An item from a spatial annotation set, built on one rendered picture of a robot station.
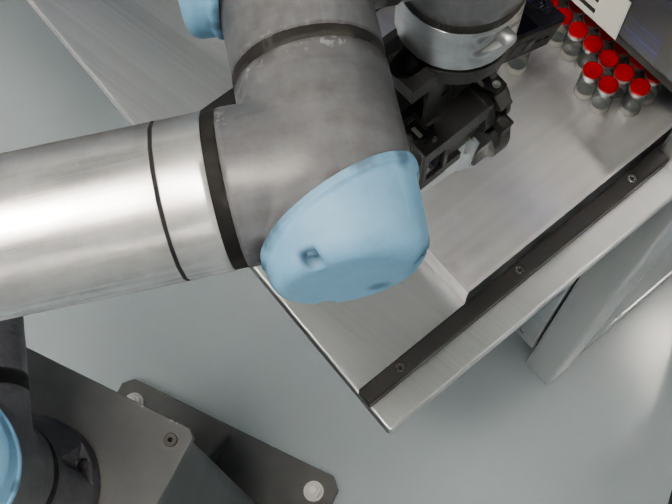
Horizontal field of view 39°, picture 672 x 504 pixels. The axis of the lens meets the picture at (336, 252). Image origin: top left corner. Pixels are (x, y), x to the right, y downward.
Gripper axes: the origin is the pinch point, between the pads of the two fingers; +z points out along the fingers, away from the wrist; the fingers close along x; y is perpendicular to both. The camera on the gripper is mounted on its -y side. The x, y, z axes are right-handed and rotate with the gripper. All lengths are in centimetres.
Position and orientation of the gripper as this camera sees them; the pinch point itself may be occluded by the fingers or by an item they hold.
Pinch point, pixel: (451, 152)
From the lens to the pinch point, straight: 78.0
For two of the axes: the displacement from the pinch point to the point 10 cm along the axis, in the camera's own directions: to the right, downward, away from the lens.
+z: 0.2, 3.6, 9.3
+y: -7.7, 6.0, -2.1
